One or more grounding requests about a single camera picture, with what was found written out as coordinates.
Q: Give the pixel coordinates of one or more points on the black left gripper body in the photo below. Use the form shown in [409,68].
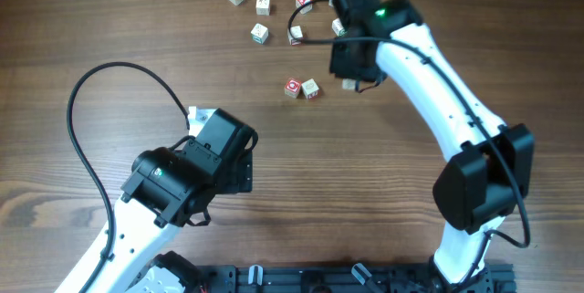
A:
[246,171]

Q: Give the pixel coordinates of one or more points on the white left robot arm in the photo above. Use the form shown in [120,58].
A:
[166,187]

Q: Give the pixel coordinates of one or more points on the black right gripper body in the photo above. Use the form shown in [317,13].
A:
[352,59]

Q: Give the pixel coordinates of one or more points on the white red H block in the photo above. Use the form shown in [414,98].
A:
[310,89]

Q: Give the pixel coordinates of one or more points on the yellow topped wooden block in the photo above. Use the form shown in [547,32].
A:
[349,84]

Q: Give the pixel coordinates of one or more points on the red Q letter block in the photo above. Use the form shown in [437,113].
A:
[293,87]

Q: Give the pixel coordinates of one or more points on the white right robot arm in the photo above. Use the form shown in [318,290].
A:
[488,164]

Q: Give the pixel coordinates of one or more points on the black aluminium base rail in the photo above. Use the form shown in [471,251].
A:
[393,279]

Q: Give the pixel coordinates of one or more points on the white red Y block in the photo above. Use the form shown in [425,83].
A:
[295,35]

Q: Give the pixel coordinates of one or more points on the white green E block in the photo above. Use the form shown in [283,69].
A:
[338,28]

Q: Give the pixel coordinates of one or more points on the red A letter block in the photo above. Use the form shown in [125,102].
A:
[303,6]

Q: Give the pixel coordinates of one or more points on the white green Z block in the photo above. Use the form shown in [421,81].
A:
[259,33]

